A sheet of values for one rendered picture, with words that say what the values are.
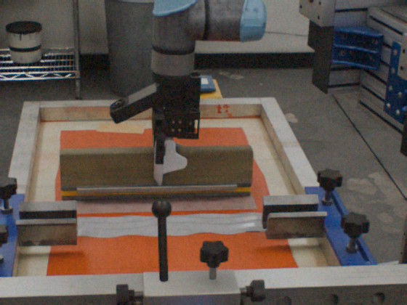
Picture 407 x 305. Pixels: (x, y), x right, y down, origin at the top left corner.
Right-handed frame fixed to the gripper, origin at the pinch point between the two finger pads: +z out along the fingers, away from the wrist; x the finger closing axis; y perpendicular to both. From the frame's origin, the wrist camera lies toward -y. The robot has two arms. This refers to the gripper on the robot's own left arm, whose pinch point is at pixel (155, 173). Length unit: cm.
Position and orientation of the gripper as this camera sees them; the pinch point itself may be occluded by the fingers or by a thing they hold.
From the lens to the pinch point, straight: 156.9
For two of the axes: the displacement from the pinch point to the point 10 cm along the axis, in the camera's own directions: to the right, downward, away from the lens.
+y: 9.9, 0.1, 1.0
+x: -0.9, -4.3, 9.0
